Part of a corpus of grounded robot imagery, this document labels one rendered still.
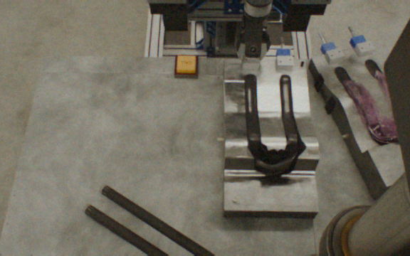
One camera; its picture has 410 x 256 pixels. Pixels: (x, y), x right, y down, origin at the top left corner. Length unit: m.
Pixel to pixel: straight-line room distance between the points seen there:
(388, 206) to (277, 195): 0.88
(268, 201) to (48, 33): 1.93
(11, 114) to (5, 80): 0.24
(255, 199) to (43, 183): 0.63
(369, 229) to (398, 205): 0.08
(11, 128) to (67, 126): 1.07
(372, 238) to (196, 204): 0.90
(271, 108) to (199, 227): 0.42
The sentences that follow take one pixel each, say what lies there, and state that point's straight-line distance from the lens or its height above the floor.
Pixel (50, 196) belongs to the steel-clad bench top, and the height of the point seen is 0.80.
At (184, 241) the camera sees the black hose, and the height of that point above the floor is 0.90.
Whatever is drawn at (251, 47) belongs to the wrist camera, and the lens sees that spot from 1.32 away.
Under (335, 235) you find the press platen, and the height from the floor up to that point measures 1.54.
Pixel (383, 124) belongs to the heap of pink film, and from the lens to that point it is 1.45.
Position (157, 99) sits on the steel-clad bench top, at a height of 0.80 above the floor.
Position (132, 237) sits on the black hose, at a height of 0.86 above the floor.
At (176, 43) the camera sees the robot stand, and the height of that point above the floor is 0.21.
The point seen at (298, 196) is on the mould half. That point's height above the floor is 0.86.
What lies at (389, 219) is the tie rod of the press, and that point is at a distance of 0.45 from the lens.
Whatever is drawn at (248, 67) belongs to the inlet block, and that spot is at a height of 0.90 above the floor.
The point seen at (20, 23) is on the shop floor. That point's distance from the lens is 2.98.
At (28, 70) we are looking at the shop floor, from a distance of 2.74.
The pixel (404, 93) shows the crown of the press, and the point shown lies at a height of 1.83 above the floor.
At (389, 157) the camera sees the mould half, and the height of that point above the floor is 0.91.
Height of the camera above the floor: 2.07
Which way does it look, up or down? 61 degrees down
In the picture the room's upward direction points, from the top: straight up
